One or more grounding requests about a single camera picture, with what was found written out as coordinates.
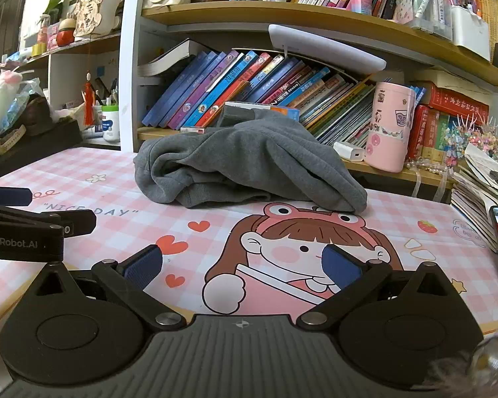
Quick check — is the pink sticker tumbler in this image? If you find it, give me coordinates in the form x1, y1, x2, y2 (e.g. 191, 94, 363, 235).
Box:
364, 82, 416, 173

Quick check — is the red thick book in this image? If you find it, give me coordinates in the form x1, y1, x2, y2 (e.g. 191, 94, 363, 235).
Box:
421, 85, 490, 122

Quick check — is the white pink decorative plaque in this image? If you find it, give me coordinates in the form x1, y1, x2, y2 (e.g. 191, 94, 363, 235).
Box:
74, 0, 124, 38

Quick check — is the bunch of pens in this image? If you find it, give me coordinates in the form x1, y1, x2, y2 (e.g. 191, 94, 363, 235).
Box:
93, 77, 119, 107

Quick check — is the white pen holder box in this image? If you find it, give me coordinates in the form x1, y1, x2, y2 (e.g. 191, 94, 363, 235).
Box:
450, 4, 492, 62

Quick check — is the row of colourful books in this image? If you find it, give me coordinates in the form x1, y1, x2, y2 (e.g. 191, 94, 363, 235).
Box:
141, 50, 426, 148

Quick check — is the white side shelf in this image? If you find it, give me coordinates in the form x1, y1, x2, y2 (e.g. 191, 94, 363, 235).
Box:
17, 29, 122, 151

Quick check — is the stack of papers and magazines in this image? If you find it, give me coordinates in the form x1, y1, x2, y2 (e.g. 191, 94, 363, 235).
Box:
450, 143, 498, 253

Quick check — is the clear cup of pens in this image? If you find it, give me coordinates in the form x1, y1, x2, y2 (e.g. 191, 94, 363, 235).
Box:
392, 0, 453, 42

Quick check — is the thick white paperback book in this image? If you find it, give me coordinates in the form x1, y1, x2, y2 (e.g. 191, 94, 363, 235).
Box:
138, 38, 216, 77

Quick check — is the colourful sequin ornament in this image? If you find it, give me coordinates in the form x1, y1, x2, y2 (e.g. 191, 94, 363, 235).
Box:
448, 114, 498, 166

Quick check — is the pearl bead string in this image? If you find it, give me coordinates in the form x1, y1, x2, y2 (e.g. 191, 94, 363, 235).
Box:
407, 158, 454, 177

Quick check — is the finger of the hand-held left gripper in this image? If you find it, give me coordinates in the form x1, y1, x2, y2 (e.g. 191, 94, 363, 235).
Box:
0, 205, 97, 236
0, 185, 33, 207

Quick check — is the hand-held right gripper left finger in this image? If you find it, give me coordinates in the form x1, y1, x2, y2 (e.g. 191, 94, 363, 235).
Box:
25, 245, 187, 332

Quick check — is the yellow woven box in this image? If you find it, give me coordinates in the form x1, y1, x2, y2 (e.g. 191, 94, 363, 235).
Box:
473, 0, 498, 65

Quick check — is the red tassel ornament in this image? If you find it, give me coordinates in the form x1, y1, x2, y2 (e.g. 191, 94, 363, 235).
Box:
82, 72, 97, 127

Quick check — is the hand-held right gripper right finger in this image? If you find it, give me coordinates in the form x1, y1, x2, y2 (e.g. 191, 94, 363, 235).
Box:
295, 244, 465, 332

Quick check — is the white tub with green lid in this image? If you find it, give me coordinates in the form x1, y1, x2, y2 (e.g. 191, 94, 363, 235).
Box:
102, 105, 121, 142

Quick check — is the red round doll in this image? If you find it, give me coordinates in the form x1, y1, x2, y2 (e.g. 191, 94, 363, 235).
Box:
56, 19, 76, 47

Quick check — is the clear plastic bag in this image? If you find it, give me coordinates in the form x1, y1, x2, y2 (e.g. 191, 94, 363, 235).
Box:
8, 78, 52, 121

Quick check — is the grey furry bead charm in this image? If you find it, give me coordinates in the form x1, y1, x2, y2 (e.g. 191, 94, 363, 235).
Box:
421, 332, 498, 398

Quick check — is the grey sweatshirt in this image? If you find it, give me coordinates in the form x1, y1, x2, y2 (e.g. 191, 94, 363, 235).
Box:
133, 110, 368, 213

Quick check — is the orange white carton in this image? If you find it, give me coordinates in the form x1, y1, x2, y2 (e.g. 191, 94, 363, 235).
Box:
224, 101, 300, 123

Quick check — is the white wooden bookshelf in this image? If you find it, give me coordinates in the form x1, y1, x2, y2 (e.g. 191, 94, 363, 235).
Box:
118, 0, 498, 200

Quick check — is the pink checked cartoon table mat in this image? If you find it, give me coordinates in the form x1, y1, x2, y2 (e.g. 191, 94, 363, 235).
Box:
0, 146, 498, 341

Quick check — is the white USB charger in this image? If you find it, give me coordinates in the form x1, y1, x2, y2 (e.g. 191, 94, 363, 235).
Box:
333, 141, 366, 162

